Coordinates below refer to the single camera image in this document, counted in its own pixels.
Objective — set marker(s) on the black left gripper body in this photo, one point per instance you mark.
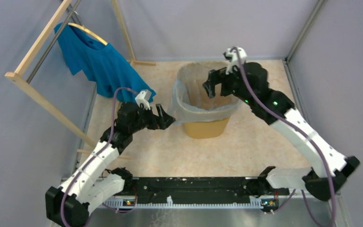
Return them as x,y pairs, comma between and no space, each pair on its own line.
146,119

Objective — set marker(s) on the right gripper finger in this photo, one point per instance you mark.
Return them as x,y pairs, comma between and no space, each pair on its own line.
214,78
227,89

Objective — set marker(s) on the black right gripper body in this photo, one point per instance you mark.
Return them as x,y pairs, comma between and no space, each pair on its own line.
233,78

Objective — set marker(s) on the light blue trash bag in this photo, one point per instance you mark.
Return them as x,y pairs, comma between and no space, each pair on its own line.
200,97

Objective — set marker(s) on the yellow mesh trash bin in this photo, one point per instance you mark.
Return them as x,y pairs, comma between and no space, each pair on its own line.
206,125

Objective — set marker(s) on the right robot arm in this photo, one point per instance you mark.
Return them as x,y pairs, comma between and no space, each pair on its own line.
329,168

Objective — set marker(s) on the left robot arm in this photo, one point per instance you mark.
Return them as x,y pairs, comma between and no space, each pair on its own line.
72,203

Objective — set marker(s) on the blue t-shirt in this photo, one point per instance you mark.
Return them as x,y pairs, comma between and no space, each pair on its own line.
101,63

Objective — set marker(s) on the wooden clothes hanger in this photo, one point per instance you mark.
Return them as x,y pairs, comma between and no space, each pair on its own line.
89,32

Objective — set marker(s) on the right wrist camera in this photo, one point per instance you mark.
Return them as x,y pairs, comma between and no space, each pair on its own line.
234,55

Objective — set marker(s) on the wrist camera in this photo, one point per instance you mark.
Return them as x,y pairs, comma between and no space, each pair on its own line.
142,99
234,55

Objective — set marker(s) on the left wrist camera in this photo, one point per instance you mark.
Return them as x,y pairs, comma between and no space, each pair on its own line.
142,99

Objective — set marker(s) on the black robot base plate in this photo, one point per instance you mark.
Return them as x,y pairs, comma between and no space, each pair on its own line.
199,190

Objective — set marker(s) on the aluminium frame rail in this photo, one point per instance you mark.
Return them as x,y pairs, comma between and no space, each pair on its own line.
124,202

